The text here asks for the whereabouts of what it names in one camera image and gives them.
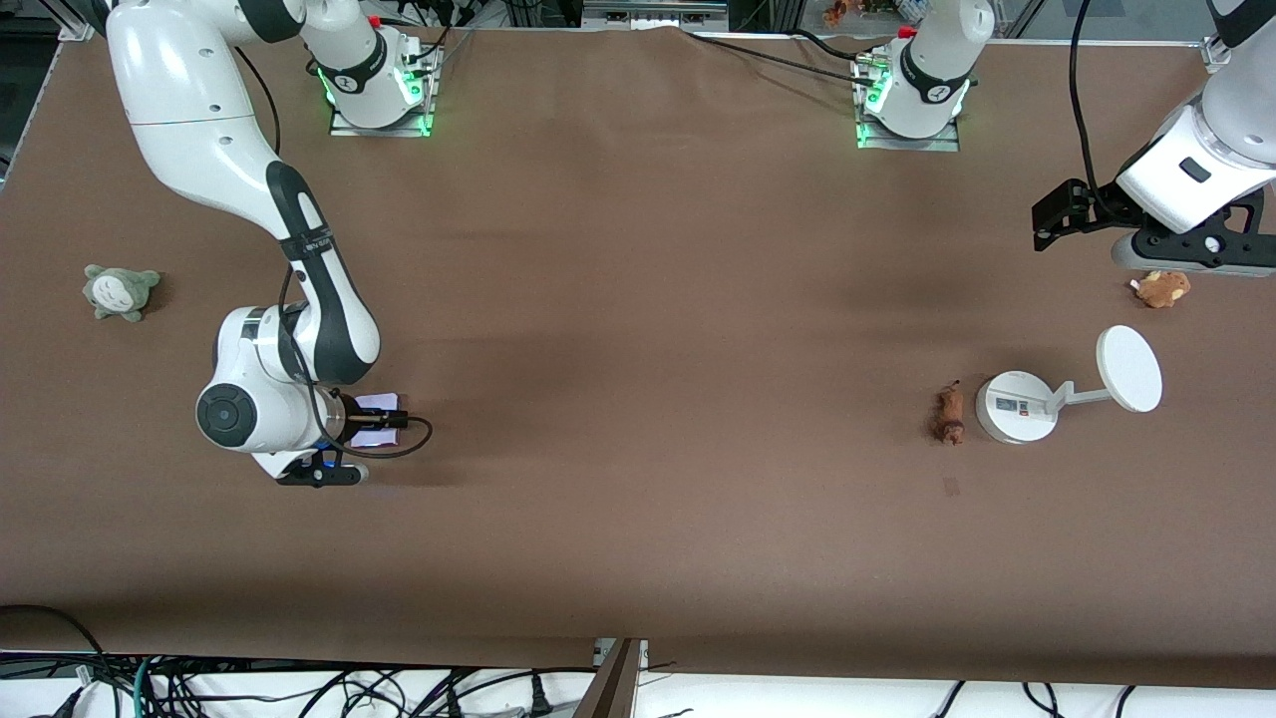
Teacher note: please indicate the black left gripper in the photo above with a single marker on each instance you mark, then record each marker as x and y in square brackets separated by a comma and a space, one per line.
[1095, 208]

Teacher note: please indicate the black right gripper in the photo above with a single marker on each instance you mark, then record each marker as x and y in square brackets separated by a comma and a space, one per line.
[349, 420]

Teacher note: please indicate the small lilac card box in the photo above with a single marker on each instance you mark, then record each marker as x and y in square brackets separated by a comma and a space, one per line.
[384, 437]

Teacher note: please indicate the brown lion statue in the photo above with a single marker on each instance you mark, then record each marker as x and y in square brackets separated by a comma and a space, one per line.
[949, 414]

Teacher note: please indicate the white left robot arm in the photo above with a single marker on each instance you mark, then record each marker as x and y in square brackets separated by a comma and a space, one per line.
[932, 70]

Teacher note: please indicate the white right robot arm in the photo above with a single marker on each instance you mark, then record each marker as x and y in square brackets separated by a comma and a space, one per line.
[199, 120]

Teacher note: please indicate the small brown plush toy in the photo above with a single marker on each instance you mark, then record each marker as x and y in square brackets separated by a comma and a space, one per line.
[1161, 289]

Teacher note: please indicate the white round desk lamp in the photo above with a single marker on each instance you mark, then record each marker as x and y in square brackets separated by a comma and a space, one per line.
[1019, 407]

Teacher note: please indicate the grey green plush toy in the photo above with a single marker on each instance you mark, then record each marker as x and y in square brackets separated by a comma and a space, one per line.
[120, 291]

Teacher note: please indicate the black power plug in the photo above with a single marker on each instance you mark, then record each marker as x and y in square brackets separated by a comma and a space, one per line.
[539, 696]

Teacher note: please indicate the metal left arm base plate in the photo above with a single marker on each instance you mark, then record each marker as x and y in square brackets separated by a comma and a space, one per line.
[947, 143]

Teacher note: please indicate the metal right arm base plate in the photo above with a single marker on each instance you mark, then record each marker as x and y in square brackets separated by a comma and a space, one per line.
[424, 118]

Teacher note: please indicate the brown table frame bracket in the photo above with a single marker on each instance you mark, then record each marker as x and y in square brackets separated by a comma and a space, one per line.
[613, 683]

